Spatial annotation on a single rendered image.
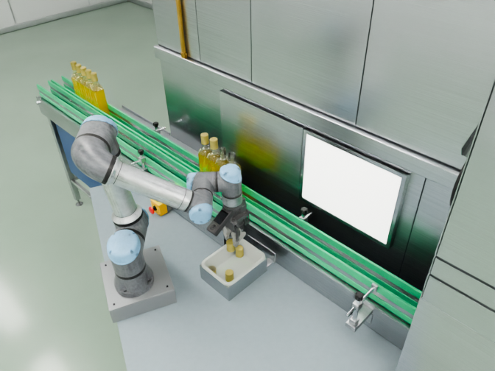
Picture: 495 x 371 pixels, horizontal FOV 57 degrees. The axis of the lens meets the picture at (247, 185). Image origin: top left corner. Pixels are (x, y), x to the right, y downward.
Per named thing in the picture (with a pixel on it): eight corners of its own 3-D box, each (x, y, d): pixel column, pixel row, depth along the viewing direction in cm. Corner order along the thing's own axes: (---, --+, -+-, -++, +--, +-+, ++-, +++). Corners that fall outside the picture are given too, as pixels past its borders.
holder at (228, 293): (275, 263, 194) (276, 250, 189) (229, 301, 179) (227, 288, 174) (247, 244, 204) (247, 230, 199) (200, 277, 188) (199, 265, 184)
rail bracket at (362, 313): (373, 320, 167) (384, 280, 153) (346, 350, 157) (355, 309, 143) (362, 312, 169) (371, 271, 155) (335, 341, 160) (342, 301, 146)
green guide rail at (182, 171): (238, 214, 199) (238, 200, 194) (236, 215, 198) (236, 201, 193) (51, 91, 298) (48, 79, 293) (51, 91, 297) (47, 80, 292)
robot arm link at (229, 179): (217, 162, 163) (241, 161, 163) (219, 186, 169) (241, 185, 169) (216, 175, 156) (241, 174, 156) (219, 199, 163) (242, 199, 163)
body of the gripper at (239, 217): (250, 224, 177) (249, 200, 169) (233, 235, 172) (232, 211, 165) (236, 214, 181) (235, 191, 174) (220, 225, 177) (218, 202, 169)
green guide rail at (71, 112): (226, 222, 195) (225, 208, 190) (224, 224, 194) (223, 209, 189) (41, 95, 294) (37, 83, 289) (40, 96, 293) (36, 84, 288)
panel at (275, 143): (392, 245, 169) (411, 171, 148) (388, 249, 168) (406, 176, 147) (227, 152, 220) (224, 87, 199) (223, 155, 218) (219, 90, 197)
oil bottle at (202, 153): (217, 185, 217) (214, 147, 203) (208, 190, 213) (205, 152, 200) (209, 179, 220) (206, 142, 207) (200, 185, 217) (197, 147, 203)
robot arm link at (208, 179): (184, 188, 155) (216, 186, 155) (187, 167, 163) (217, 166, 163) (187, 205, 160) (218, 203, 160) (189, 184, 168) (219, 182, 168)
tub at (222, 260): (267, 269, 191) (268, 255, 185) (228, 301, 178) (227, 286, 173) (239, 249, 200) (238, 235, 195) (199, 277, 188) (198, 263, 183)
